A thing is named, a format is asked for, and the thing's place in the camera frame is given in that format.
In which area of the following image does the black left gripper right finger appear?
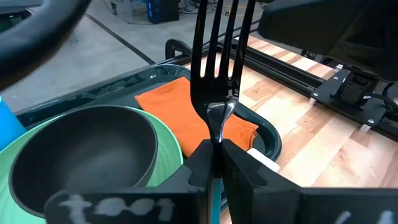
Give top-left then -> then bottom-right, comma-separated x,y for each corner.
221,139 -> 398,224

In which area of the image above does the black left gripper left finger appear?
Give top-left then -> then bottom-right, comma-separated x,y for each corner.
44,139 -> 216,224

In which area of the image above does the green plate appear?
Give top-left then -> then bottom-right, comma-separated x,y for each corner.
0,105 -> 184,224

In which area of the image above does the orange cloth napkin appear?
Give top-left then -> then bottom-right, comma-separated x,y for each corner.
134,77 -> 280,174

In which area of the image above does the black bowl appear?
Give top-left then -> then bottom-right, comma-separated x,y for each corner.
8,105 -> 159,218

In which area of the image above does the fork with blue handle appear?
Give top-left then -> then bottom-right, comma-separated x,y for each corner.
190,0 -> 256,224

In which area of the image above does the blue plastic cup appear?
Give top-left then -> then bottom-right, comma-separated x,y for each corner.
0,95 -> 27,152

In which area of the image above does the dark green plastic tray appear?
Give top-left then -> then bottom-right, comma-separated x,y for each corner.
15,63 -> 283,212

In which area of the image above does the dark computer tower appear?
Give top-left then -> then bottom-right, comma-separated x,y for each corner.
146,0 -> 180,25

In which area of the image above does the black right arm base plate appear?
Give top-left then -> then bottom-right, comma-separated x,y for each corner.
309,63 -> 398,125

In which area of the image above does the black metal table frame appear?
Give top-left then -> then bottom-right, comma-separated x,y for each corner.
164,37 -> 398,142

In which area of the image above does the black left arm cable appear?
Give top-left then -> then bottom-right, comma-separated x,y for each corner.
0,0 -> 93,91

